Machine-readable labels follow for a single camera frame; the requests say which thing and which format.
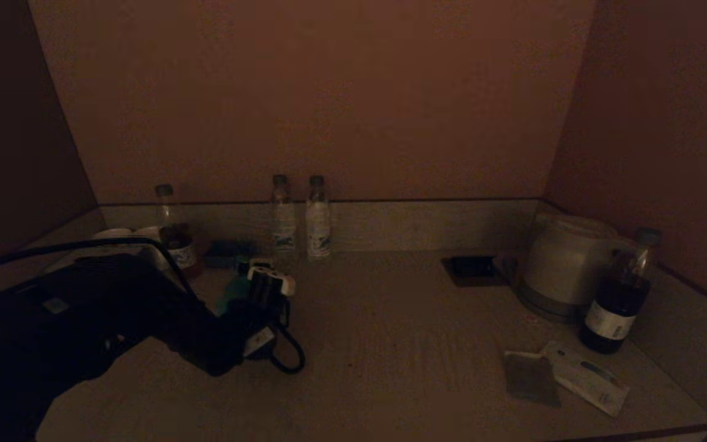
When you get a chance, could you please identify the green fluffy cloth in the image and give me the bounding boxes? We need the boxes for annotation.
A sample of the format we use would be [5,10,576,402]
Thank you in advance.
[215,273,254,317]

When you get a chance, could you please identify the small blue tray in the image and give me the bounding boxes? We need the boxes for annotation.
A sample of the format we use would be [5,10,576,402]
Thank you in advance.
[205,240,255,269]

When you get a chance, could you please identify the clear water bottle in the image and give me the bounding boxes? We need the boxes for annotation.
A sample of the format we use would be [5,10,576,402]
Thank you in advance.
[306,176,333,259]
[271,176,299,261]

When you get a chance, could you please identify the amber tea bottle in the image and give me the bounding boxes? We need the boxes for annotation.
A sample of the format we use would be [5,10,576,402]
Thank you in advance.
[155,184,201,277]

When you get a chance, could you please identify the white saucer dish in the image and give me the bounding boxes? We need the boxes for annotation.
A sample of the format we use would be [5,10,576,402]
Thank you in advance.
[92,228,137,242]

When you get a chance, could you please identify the grey tissue box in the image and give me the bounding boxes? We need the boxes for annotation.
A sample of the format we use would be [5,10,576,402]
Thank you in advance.
[47,247,145,274]

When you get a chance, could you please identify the black recessed socket panel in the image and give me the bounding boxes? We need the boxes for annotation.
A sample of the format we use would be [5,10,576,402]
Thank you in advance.
[440,255,508,287]

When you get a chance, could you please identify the grey tea bag sachet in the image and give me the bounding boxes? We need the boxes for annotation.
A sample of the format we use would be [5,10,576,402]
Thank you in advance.
[503,351,561,407]

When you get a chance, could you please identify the grey kettle base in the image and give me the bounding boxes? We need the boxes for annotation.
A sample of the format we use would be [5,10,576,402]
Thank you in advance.
[515,284,589,324]

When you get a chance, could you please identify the white electric kettle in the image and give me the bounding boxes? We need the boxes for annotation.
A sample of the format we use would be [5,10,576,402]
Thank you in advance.
[516,214,628,311]

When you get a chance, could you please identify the white paper sachet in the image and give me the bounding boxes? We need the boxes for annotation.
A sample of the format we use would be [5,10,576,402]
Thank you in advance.
[540,341,630,417]

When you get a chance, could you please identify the dark cola bottle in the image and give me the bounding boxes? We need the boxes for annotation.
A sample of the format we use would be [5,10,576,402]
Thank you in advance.
[578,227,663,355]

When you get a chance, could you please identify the black white-capped wrist camera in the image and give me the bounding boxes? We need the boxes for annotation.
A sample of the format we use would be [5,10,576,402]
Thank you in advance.
[245,258,297,309]

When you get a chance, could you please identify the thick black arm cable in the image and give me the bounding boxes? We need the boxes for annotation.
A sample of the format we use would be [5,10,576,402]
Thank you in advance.
[0,238,199,303]

